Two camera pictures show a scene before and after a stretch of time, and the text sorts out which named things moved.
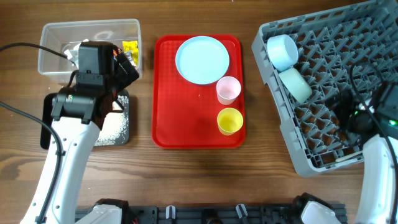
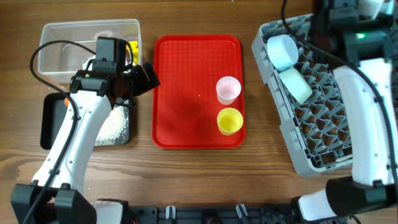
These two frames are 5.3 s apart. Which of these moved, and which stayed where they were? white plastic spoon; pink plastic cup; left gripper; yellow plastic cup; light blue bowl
Moved: left gripper
Stayed: yellow plastic cup; white plastic spoon; light blue bowl; pink plastic cup
